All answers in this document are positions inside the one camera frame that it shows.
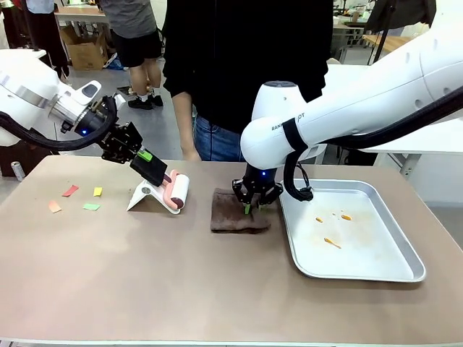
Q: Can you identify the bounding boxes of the person's right forearm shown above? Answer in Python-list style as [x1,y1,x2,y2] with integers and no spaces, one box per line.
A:
[172,91,200,151]

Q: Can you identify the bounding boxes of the bystander in grey shirt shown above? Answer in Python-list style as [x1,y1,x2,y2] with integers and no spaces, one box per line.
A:
[98,0,164,111]

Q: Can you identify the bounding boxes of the brown topped background table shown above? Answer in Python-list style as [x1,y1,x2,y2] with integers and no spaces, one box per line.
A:
[54,4,110,27]

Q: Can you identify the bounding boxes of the dark hanging jacket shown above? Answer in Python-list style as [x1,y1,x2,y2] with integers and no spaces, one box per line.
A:
[365,0,437,33]

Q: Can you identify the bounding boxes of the person's black sweater torso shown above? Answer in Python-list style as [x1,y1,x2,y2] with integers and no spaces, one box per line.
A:
[162,0,334,135]

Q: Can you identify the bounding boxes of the bystander in black trousers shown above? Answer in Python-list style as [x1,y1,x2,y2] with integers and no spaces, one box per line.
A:
[26,0,70,79]

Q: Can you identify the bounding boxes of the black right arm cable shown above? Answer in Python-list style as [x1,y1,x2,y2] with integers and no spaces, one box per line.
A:
[283,82,463,202]

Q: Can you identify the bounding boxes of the brown cleaning cloth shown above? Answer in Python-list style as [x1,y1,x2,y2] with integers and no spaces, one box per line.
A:
[210,187,272,234]

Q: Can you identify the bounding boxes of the white folded roller stand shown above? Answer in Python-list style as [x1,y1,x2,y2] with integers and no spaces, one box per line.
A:
[126,178,186,215]

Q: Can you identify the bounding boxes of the silver metal tray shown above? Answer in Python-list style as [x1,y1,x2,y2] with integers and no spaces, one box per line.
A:
[279,178,428,283]

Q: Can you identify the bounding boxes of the blue plastic bag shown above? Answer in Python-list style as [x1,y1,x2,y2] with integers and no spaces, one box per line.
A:
[107,53,128,72]

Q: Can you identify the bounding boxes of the person's right hand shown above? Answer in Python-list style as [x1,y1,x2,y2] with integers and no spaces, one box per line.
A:
[182,144,201,163]

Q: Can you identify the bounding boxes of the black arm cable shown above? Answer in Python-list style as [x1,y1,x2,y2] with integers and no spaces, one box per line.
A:
[283,82,463,202]
[0,95,119,153]

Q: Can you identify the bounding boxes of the person's blue jeans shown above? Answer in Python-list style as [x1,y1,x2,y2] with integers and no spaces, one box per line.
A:
[194,114,247,163]

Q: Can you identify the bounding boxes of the pink white lint roller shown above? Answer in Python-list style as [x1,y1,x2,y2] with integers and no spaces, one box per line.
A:
[160,169,191,215]

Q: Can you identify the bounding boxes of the cardboard box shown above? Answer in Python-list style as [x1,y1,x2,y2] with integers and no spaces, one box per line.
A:
[59,25,110,72]

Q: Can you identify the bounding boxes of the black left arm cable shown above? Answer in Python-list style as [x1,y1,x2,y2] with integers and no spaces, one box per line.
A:
[0,95,119,153]

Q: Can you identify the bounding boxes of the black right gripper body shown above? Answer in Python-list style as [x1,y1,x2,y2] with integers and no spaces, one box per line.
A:
[231,166,284,207]

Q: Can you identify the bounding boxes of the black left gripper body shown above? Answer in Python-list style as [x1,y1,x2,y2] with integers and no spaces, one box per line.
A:
[101,121,145,166]

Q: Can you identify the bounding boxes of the wooden workbench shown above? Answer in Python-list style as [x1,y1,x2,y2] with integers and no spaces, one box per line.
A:
[362,33,403,67]

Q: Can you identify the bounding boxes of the black stand pole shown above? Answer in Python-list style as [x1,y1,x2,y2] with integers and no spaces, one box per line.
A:
[368,0,394,68]

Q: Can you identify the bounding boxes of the dark shoulder bag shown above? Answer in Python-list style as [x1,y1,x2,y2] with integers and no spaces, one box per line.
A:
[0,140,51,178]

